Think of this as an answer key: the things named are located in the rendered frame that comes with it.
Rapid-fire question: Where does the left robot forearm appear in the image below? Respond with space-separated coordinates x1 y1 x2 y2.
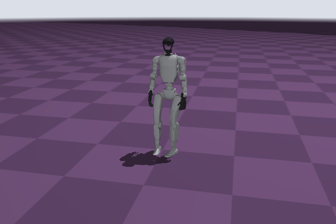
181 75 187 97

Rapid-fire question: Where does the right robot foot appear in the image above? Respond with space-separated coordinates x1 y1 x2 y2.
153 146 161 155

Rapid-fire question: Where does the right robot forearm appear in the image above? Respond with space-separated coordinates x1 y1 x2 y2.
149 78 156 94

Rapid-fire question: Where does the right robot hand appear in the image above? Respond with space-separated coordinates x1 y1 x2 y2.
148 90 153 107

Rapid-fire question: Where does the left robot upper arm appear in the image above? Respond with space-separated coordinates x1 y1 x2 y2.
177 56 186 81

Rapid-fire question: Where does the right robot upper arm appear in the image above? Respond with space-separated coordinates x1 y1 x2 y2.
150 56 159 79

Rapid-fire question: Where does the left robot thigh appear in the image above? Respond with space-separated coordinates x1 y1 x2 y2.
170 93 182 129

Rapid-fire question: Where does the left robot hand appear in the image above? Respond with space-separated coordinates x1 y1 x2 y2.
178 93 186 110

